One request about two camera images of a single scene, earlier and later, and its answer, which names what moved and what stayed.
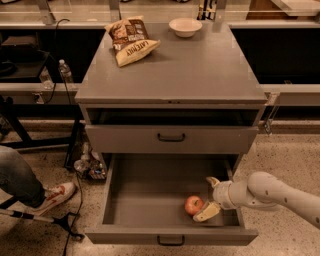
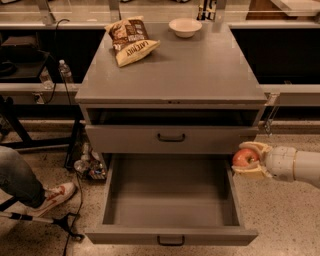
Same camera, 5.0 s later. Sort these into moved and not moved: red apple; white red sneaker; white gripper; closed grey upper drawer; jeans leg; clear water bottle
Moved: white gripper; red apple
Not moved: clear water bottle; white red sneaker; jeans leg; closed grey upper drawer
